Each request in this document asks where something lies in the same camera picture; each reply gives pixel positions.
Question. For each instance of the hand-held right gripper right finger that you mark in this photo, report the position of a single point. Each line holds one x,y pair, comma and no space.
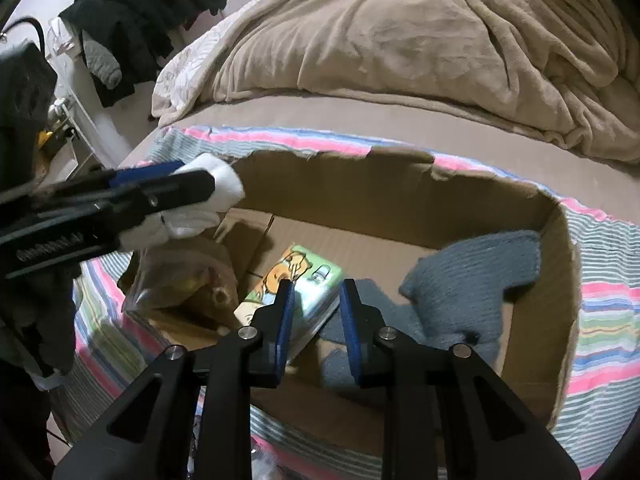
350,330

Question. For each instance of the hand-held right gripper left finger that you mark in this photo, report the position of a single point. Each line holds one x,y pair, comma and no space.
281,327

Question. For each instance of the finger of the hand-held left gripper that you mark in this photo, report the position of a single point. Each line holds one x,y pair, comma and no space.
150,171
180,190

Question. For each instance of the white sock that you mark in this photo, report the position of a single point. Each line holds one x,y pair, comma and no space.
220,180

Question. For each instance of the cardboard box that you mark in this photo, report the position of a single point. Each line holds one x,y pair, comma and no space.
400,200

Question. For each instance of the white rack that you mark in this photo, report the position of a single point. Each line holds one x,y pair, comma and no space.
75,110

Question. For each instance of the bear print tissue pack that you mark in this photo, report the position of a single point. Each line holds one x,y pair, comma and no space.
310,280

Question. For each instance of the clear plastic bag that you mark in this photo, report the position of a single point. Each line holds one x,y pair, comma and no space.
180,275

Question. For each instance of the grey hanging sock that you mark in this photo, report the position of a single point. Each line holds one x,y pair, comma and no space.
102,62

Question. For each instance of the white floral bed sheet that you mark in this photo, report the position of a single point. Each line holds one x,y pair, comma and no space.
185,65

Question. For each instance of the grey-blue knit cloth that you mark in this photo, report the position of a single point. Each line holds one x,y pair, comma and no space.
470,280

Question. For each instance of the black clothes pile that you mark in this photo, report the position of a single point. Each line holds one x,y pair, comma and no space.
145,5

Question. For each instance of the striped blanket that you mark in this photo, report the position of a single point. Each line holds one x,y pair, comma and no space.
605,310

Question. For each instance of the beige fleece blanket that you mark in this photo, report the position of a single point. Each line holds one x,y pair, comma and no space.
400,35

